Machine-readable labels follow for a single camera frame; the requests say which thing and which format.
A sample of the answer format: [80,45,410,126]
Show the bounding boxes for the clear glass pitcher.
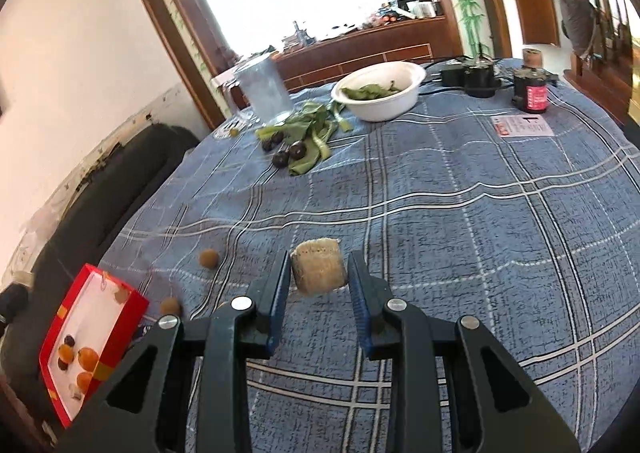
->
[220,53,294,124]

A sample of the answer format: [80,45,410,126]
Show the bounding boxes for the blue plaid tablecloth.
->
[100,83,639,450]

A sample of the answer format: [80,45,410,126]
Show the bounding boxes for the green leafy vegetables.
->
[256,101,352,176]

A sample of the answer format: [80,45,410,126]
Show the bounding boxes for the dark plum middle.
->
[271,150,290,169]

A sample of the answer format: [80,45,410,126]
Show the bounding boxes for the dark plum right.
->
[288,141,307,160]

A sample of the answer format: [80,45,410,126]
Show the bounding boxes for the dark plum left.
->
[262,131,284,152]

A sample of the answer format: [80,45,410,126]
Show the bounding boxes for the white cake cube middle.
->
[291,237,347,296]

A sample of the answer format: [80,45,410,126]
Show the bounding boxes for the grey bag on post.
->
[559,0,596,58]

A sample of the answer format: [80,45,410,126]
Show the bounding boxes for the black red canister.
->
[512,48,548,114]

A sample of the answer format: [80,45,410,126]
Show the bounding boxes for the pink white card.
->
[490,115,554,138]

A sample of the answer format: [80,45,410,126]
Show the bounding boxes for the wooden cabinet counter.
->
[209,14,464,110]

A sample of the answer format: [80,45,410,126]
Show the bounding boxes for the white bowl with leaves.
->
[331,62,426,122]

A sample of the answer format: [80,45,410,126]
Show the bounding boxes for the small orange mandarin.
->
[58,343,75,366]

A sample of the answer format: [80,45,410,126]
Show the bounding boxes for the black sofa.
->
[1,124,198,435]

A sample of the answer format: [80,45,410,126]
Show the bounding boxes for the red white box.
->
[39,265,149,427]

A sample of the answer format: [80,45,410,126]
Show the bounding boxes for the white cake cube right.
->
[68,383,84,401]

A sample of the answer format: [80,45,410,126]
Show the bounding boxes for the large orange mandarin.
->
[76,371,92,395]

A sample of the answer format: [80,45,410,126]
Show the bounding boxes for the dark plum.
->
[262,131,284,152]
[271,150,290,169]
[288,141,307,160]

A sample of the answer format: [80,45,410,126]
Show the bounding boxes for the brown longan fruit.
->
[198,248,219,270]

